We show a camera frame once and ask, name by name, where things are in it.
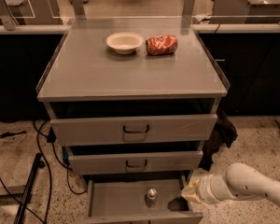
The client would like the crushed orange soda can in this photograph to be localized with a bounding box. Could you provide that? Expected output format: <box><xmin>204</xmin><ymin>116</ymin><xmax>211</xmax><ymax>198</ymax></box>
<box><xmin>146</xmin><ymin>35</ymin><xmax>177</xmax><ymax>56</ymax></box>

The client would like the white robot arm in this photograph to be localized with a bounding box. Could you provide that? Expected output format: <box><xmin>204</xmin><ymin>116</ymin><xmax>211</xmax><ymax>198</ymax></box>
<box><xmin>181</xmin><ymin>163</ymin><xmax>280</xmax><ymax>207</ymax></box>

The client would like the grey top drawer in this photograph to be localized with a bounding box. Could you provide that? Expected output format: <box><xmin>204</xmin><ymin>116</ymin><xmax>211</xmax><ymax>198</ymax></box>
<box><xmin>51</xmin><ymin>114</ymin><xmax>217</xmax><ymax>147</ymax></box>

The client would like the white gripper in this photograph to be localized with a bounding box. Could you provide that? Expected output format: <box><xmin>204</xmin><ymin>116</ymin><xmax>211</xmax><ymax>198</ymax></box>
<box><xmin>181</xmin><ymin>169</ymin><xmax>235</xmax><ymax>204</ymax></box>

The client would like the white paper bowl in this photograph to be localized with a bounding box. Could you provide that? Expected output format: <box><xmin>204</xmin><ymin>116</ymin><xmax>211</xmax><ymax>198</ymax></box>
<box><xmin>106</xmin><ymin>32</ymin><xmax>144</xmax><ymax>55</ymax></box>

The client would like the grey middle drawer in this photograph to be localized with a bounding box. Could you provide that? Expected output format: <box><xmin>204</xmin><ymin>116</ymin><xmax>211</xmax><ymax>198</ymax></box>
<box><xmin>69</xmin><ymin>151</ymin><xmax>203</xmax><ymax>175</ymax></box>

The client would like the black tool on floor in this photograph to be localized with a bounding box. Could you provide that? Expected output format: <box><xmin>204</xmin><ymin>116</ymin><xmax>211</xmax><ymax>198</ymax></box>
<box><xmin>0</xmin><ymin>131</ymin><xmax>26</xmax><ymax>139</ymax></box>

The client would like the black bar on floor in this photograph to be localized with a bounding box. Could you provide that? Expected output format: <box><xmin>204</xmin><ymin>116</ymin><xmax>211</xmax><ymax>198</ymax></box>
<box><xmin>13</xmin><ymin>153</ymin><xmax>42</xmax><ymax>224</ymax></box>

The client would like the dark cloth on cabinet side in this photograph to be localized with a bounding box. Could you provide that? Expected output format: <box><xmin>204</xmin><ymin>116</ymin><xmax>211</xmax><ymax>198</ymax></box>
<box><xmin>199</xmin><ymin>108</ymin><xmax>238</xmax><ymax>171</ymax></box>

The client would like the black floor cable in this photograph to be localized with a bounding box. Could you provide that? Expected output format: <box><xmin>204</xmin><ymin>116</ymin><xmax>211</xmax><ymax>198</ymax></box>
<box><xmin>0</xmin><ymin>119</ymin><xmax>87</xmax><ymax>224</ymax></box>

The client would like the grey bottom drawer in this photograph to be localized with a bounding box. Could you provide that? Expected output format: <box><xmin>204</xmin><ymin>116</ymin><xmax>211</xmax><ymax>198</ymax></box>
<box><xmin>75</xmin><ymin>178</ymin><xmax>203</xmax><ymax>224</ymax></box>

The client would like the silver redbull can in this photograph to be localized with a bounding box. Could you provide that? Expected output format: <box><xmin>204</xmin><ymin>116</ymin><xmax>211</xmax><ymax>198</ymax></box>
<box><xmin>145</xmin><ymin>189</ymin><xmax>158</xmax><ymax>208</ymax></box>

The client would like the grey drawer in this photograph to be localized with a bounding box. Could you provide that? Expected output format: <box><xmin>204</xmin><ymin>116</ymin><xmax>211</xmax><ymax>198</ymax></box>
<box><xmin>75</xmin><ymin>178</ymin><xmax>203</xmax><ymax>224</ymax></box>
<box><xmin>69</xmin><ymin>151</ymin><xmax>203</xmax><ymax>175</ymax></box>
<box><xmin>51</xmin><ymin>114</ymin><xmax>217</xmax><ymax>147</ymax></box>

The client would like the grey metal drawer cabinet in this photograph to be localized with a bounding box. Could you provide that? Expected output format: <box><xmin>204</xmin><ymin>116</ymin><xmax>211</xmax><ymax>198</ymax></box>
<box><xmin>35</xmin><ymin>16</ymin><xmax>231</xmax><ymax>224</ymax></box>

